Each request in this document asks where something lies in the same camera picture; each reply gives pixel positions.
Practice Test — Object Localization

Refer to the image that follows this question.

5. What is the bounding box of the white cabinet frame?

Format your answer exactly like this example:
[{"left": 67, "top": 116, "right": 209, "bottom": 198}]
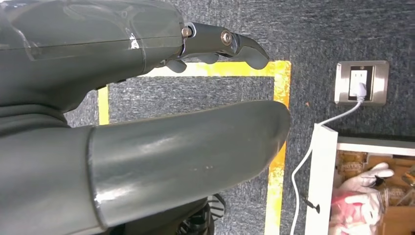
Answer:
[{"left": 304, "top": 123, "right": 415, "bottom": 235}]

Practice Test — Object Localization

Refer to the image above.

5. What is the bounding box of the metal floor socket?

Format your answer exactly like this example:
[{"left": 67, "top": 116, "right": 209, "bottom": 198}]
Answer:
[{"left": 334, "top": 60, "right": 390, "bottom": 107}]

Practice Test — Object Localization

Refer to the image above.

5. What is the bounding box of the brown cardboard box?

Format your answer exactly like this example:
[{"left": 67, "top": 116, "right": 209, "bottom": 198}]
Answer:
[{"left": 335, "top": 150, "right": 415, "bottom": 235}]

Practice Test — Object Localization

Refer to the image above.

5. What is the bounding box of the white power cable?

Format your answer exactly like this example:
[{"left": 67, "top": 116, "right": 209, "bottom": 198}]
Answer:
[{"left": 289, "top": 97, "right": 366, "bottom": 235}]

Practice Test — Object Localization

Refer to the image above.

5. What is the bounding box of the black cable bundle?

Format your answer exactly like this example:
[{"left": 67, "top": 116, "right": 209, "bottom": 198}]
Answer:
[{"left": 175, "top": 193, "right": 227, "bottom": 235}]

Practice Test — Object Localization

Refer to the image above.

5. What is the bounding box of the red plastic bag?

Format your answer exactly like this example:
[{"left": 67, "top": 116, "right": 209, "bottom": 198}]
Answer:
[{"left": 328, "top": 189, "right": 384, "bottom": 235}]

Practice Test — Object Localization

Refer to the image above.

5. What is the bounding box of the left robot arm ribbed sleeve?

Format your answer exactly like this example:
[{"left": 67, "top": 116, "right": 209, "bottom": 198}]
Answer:
[{"left": 0, "top": 104, "right": 71, "bottom": 138}]

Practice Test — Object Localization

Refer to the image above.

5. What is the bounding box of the white work glove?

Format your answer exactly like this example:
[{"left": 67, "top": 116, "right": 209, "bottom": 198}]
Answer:
[{"left": 338, "top": 162, "right": 395, "bottom": 196}]

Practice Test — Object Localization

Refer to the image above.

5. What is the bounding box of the yellow floor tape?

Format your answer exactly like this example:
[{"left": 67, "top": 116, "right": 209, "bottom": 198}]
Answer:
[{"left": 97, "top": 60, "right": 292, "bottom": 235}]

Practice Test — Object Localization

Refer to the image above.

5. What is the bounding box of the white power plug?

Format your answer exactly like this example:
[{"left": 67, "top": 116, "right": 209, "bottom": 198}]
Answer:
[{"left": 354, "top": 82, "right": 368, "bottom": 100}]

